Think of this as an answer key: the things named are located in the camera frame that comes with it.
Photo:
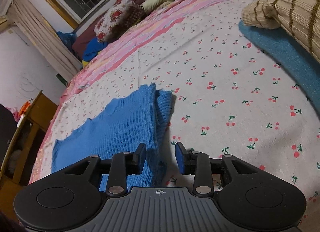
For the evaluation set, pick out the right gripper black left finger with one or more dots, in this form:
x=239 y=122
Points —
x=122 y=165

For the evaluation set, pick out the blue plastic bag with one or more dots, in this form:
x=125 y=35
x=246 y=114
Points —
x=68 y=39

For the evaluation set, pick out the pink striped blanket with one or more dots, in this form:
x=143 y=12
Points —
x=150 y=27

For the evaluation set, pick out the pale green pillow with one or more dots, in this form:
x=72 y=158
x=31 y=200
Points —
x=151 y=5

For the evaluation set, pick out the teal folded sweater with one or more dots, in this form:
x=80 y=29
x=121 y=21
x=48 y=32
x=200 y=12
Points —
x=293 y=58

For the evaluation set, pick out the wooden cabinet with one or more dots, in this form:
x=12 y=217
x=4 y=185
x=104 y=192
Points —
x=19 y=159

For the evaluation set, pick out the blue striped knit sweater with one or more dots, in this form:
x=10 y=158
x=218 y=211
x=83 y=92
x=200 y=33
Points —
x=141 y=117

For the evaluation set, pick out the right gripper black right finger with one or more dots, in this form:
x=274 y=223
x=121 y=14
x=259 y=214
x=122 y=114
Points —
x=197 y=164

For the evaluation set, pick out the beige curtain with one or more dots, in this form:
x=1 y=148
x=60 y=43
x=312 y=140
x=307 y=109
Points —
x=40 y=20

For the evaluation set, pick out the blue yellow garment on bed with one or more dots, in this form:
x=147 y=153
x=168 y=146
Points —
x=92 y=50

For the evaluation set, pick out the cherry print white bedsheet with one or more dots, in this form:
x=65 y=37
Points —
x=225 y=84

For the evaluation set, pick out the red floral pillow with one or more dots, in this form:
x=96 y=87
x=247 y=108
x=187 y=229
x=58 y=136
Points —
x=117 y=20

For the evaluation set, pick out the beige striped folded sweater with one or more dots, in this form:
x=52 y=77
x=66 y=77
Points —
x=299 y=18

